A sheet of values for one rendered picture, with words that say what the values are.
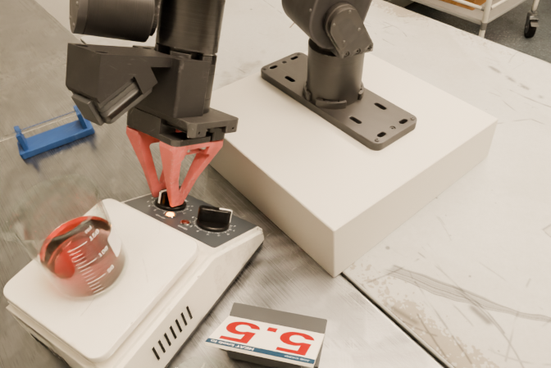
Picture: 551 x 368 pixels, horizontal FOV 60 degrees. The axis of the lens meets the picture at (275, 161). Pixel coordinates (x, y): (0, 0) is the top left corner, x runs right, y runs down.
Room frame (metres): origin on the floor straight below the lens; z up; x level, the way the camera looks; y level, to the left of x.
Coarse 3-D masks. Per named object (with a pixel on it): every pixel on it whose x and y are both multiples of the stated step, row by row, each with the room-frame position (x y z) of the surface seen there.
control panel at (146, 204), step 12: (132, 204) 0.33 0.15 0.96; (144, 204) 0.34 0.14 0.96; (192, 204) 0.35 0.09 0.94; (204, 204) 0.35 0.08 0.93; (156, 216) 0.31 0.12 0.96; (168, 216) 0.31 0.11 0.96; (180, 216) 0.32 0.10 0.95; (192, 216) 0.32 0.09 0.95; (180, 228) 0.30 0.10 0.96; (192, 228) 0.30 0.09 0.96; (240, 228) 0.31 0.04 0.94; (252, 228) 0.31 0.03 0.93; (204, 240) 0.28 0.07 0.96; (216, 240) 0.28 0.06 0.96; (228, 240) 0.28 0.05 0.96
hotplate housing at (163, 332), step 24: (240, 240) 0.29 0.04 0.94; (192, 264) 0.25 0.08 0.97; (216, 264) 0.26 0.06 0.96; (240, 264) 0.28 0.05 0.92; (192, 288) 0.23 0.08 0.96; (216, 288) 0.25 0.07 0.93; (168, 312) 0.21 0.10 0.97; (192, 312) 0.22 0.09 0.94; (48, 336) 0.20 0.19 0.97; (144, 336) 0.19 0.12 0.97; (168, 336) 0.20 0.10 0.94; (72, 360) 0.18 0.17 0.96; (120, 360) 0.17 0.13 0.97; (144, 360) 0.18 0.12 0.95; (168, 360) 0.19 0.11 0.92
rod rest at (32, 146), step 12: (84, 120) 0.56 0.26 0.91; (48, 132) 0.55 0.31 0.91; (60, 132) 0.54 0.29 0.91; (72, 132) 0.54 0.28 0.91; (84, 132) 0.54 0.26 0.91; (24, 144) 0.51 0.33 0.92; (36, 144) 0.52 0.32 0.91; (48, 144) 0.52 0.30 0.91; (60, 144) 0.52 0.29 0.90; (24, 156) 0.50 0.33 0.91
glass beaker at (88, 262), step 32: (32, 192) 0.26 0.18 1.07; (64, 192) 0.27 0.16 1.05; (96, 192) 0.25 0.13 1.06; (32, 224) 0.25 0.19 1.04; (96, 224) 0.23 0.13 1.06; (32, 256) 0.22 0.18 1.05; (64, 256) 0.21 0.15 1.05; (96, 256) 0.22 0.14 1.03; (128, 256) 0.25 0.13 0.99; (64, 288) 0.21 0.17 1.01; (96, 288) 0.21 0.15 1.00
